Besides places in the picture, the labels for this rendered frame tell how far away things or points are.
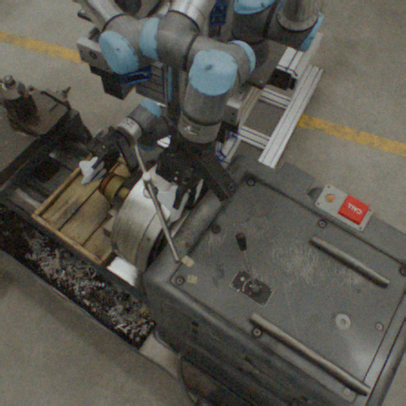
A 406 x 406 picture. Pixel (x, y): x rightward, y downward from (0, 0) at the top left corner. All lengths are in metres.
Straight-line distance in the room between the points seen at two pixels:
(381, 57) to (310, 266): 2.60
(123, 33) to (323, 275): 0.78
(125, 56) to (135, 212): 0.40
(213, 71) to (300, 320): 0.58
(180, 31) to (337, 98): 2.32
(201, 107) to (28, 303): 1.84
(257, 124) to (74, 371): 1.63
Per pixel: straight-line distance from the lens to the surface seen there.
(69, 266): 1.79
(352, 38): 3.57
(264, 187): 1.13
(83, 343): 2.31
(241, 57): 0.84
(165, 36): 0.87
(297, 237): 1.08
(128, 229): 1.14
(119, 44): 1.20
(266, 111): 2.65
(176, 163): 0.85
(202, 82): 0.74
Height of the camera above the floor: 2.22
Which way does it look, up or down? 63 degrees down
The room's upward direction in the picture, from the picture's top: 4 degrees clockwise
